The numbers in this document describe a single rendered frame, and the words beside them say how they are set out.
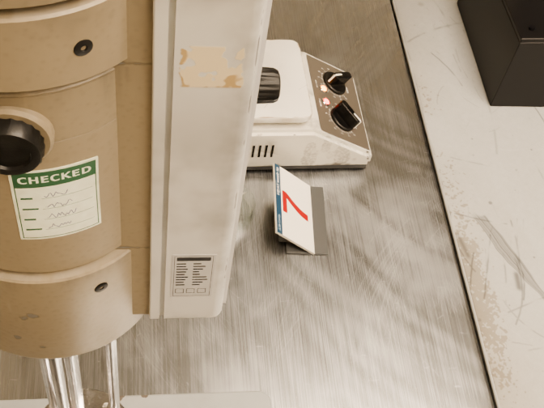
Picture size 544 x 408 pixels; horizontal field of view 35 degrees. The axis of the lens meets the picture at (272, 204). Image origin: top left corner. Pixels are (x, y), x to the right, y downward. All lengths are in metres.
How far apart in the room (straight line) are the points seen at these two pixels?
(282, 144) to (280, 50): 0.11
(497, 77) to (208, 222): 0.80
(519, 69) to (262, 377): 0.49
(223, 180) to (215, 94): 0.05
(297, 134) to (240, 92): 0.65
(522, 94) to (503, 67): 0.05
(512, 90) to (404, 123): 0.14
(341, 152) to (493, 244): 0.20
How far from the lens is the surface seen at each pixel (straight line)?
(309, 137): 0.93
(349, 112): 0.97
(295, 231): 0.90
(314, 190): 0.96
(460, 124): 1.08
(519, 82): 1.10
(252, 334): 0.86
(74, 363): 0.52
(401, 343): 0.89
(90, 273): 0.35
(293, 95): 0.94
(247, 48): 0.27
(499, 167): 1.06
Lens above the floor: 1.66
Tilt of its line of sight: 53 degrees down
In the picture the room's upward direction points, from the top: 11 degrees clockwise
